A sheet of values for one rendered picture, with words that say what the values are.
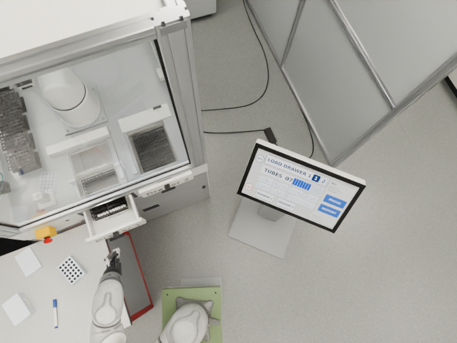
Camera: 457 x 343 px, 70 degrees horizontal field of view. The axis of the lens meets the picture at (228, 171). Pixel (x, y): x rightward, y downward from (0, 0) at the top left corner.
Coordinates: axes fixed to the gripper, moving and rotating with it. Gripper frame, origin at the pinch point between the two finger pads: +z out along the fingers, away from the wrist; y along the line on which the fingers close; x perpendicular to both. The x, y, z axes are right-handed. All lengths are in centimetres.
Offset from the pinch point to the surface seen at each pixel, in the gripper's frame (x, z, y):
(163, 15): -52, -64, 78
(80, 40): -34, -63, 79
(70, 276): 30.8, 18.1, -10.9
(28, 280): 53, 25, -7
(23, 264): 52, 28, 1
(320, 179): -98, -15, 2
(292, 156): -90, -10, 15
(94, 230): 11.3, 24.6, 4.9
